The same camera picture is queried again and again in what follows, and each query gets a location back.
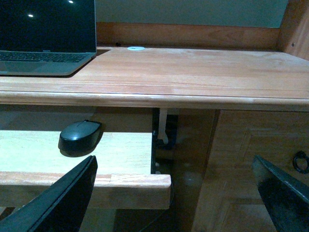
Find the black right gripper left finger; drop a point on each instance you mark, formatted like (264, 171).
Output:
(61, 207)

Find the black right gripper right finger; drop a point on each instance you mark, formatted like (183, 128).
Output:
(286, 199)

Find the black computer mouse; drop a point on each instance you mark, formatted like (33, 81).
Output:
(80, 137)

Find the wooden desk with hutch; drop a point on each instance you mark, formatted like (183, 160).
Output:
(231, 94)

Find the grey open laptop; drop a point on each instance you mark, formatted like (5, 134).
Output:
(46, 37)

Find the black ring drawer handle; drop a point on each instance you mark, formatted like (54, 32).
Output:
(301, 162)

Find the white tray slide bracket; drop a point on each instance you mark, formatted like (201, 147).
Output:
(163, 112)

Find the white cable grommet cap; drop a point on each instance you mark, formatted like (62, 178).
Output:
(136, 48)

